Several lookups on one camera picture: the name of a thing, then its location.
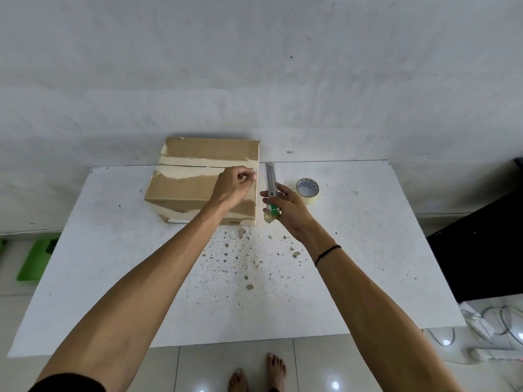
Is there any black furniture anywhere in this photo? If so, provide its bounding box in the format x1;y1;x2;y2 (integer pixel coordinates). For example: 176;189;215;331
426;158;523;303

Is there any green plastic object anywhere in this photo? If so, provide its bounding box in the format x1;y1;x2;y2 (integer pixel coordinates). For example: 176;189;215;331
16;237;60;283

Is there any person's right forearm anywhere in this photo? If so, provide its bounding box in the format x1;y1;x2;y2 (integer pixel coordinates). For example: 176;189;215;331
304;236;467;392

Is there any grey coiled cable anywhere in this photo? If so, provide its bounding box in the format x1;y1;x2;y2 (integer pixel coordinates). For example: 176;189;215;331
481;305;523;347

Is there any white power strip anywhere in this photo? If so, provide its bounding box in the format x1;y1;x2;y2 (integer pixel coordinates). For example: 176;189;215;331
467;346;523;365

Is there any person's left hand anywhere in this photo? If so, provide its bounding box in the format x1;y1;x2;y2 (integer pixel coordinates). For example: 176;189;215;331
210;166;258;209

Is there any clear packing tape roll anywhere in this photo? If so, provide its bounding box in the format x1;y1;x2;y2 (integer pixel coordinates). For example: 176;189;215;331
295;178;320;205

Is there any thin grey cable loop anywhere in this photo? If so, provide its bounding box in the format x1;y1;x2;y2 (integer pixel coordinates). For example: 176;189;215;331
427;326;457;348

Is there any brown cardboard box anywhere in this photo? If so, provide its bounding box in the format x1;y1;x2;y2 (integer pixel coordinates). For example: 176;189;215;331
144;136;261;227

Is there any person's left forearm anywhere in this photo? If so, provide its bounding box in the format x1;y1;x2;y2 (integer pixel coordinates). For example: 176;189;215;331
32;198;245;392

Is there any person's right foot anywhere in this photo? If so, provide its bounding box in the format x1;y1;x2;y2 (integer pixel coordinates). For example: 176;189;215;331
266;353;287;392

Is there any black wrist band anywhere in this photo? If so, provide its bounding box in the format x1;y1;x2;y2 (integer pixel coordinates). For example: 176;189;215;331
314;245;342;268

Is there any green utility knife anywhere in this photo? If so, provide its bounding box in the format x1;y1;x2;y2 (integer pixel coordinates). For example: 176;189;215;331
264;161;283;224

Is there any person's right hand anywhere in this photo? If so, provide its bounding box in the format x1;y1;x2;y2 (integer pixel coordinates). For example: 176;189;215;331
260;183;324;246

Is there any person's foot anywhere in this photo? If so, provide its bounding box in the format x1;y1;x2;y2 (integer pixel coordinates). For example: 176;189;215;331
266;353;287;392
227;367;249;392

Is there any black shirt sleeve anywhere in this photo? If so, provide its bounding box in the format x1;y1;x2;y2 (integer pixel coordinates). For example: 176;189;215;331
28;372;108;392

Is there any person's left foot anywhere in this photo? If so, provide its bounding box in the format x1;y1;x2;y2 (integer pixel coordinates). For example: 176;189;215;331
227;367;249;392

